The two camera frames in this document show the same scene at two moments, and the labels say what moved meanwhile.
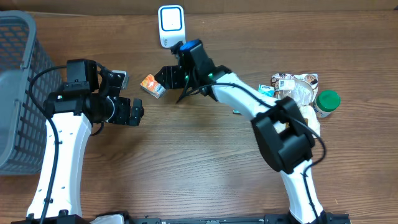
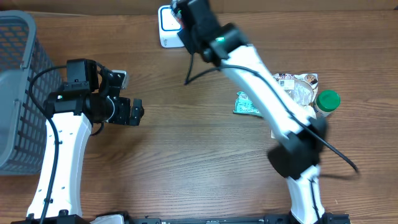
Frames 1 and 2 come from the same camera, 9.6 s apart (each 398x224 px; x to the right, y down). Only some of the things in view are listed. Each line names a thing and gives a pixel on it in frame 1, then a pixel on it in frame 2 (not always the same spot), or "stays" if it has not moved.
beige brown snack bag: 303,88 stays
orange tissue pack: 151,85 to 180,22
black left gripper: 123,117 stays
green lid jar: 326,102 stays
